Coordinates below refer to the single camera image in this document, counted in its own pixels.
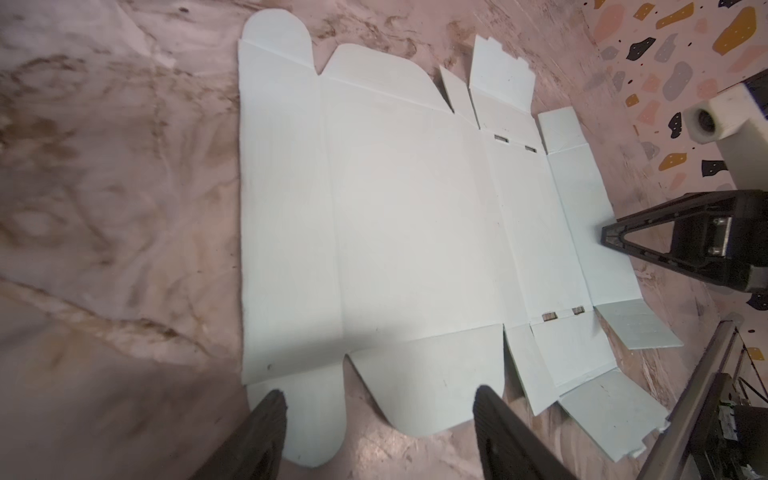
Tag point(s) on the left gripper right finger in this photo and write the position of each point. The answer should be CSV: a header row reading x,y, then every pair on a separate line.
x,y
508,448

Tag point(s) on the light blue paper box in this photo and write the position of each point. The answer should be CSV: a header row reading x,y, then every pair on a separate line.
x,y
425,233

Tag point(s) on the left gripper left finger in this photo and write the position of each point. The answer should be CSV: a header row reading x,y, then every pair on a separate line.
x,y
254,450

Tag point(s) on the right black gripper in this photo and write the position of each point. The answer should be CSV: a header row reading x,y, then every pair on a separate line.
x,y
718,237

